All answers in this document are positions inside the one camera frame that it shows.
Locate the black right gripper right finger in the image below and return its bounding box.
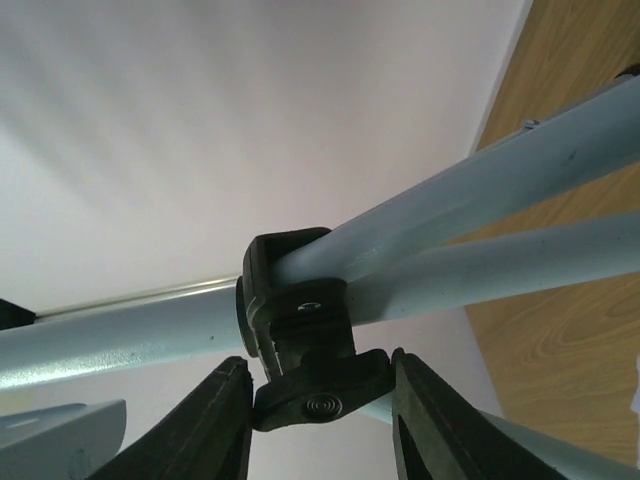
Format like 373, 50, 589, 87
392, 348, 565, 480

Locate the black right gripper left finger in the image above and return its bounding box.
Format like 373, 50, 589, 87
91, 356, 253, 480

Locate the light blue music stand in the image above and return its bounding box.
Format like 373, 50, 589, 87
1, 66, 639, 479

